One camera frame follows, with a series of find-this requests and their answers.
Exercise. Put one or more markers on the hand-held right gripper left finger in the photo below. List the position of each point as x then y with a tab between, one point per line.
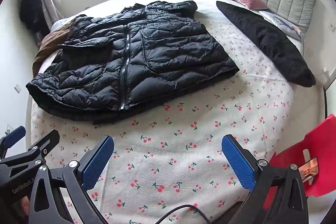
97	161

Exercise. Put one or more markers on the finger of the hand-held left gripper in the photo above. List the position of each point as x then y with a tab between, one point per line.
14	133
47	142

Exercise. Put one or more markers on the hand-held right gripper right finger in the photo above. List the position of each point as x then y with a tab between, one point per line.
237	163

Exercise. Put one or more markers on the black puffer jacket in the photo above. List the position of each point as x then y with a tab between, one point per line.
157	56

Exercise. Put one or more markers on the dark hanging clothes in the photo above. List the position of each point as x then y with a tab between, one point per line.
31	8

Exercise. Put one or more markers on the bed with cherry print sheet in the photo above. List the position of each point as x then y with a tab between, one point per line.
183	161

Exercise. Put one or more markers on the shiny copper object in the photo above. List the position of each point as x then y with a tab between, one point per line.
309	169

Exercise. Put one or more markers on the red plastic stool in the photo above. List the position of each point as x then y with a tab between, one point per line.
323	134

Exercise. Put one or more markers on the brown garment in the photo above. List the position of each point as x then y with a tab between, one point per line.
50	43

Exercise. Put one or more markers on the black fleece garment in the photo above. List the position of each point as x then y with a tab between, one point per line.
267	40

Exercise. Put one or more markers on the white printed pillow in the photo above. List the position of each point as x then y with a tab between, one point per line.
283	23

